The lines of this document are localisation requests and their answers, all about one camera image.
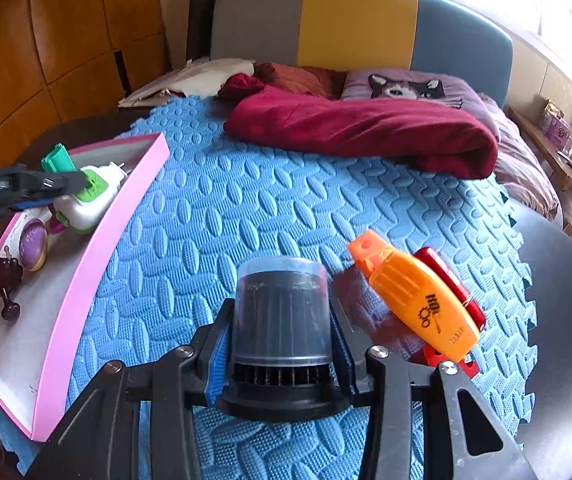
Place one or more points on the purple gift box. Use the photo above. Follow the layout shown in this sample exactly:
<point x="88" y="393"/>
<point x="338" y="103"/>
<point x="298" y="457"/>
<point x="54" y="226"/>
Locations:
<point x="555" y="127"/>

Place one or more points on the maroon blanket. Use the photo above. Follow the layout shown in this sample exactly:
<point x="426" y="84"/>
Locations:
<point x="300" y="109"/>

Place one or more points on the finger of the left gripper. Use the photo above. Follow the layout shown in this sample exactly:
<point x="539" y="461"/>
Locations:
<point x="22" y="188"/>

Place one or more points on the magenta hydrant-shaped toy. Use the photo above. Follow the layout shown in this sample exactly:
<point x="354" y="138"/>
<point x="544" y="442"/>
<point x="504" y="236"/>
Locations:
<point x="54" y="226"/>

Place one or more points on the orange cube block toy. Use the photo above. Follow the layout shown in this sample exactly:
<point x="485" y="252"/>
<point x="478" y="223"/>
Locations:
<point x="416" y="295"/>

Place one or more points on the white folded bag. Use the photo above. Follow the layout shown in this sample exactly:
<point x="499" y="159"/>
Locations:
<point x="202" y="78"/>

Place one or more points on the purple cat pillow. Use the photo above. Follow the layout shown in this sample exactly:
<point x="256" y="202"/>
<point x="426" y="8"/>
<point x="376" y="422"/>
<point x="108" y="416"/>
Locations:
<point x="395" y="83"/>

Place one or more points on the grey yellow blue headboard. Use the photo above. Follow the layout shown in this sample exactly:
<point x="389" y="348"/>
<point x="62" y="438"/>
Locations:
<point x="431" y="36"/>

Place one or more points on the pink shallow cardboard box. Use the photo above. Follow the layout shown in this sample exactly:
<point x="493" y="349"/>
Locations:
<point x="37" y="351"/>

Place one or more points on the yellow purple oval case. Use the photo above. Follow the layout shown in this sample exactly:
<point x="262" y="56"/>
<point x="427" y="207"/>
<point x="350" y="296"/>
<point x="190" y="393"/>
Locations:
<point x="33" y="245"/>

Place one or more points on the blue foam puzzle mat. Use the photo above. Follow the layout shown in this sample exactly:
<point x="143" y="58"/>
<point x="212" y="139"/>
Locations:
<point x="137" y="406"/>

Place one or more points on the pink striped duvet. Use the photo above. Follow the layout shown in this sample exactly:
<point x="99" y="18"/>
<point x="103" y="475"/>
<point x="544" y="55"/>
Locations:
<point x="518" y="169"/>

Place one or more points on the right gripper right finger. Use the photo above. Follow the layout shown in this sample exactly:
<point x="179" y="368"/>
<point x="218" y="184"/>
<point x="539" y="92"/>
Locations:
<point x="350" y="344"/>

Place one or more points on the green white plug-in device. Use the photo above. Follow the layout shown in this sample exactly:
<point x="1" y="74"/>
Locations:
<point x="82" y="211"/>

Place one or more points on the red metallic capsule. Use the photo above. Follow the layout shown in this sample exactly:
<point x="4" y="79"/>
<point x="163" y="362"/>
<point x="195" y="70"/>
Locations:
<point x="434" y="262"/>

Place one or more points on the brown hair claw clip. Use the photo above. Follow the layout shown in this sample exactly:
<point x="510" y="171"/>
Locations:
<point x="10" y="278"/>

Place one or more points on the black rolled mat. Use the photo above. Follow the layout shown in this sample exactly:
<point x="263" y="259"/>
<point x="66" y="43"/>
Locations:
<point x="199" y="29"/>

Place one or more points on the wooden wardrobe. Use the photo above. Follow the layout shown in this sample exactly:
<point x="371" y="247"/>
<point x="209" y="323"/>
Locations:
<point x="62" y="60"/>

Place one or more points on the wooden side table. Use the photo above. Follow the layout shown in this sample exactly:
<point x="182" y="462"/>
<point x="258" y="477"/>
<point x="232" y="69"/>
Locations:
<point x="561" y="166"/>

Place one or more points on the black cylindrical filter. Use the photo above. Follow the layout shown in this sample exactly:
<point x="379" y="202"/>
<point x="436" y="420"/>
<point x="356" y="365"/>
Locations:
<point x="281" y="358"/>

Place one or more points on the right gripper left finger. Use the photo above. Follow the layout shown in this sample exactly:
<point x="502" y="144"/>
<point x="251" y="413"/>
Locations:
<point x="217" y="352"/>

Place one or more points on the red puzzle piece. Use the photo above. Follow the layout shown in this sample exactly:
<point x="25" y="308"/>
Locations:
<point x="430" y="357"/>

